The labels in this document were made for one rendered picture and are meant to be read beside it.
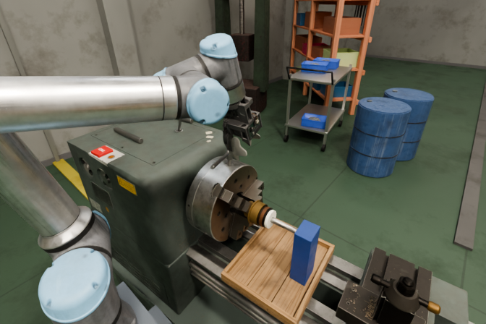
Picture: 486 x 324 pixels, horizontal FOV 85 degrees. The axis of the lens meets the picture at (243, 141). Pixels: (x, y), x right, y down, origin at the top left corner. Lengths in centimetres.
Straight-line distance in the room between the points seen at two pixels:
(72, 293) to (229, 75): 52
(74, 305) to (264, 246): 75
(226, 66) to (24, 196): 47
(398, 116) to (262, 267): 230
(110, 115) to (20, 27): 336
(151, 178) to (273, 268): 57
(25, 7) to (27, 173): 323
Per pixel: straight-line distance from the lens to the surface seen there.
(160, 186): 96
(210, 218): 96
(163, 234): 107
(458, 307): 119
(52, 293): 64
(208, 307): 144
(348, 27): 472
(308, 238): 92
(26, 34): 379
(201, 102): 43
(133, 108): 43
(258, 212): 98
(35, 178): 65
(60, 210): 68
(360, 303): 94
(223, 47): 58
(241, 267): 111
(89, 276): 63
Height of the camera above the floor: 178
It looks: 28 degrees down
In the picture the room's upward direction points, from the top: 1 degrees counter-clockwise
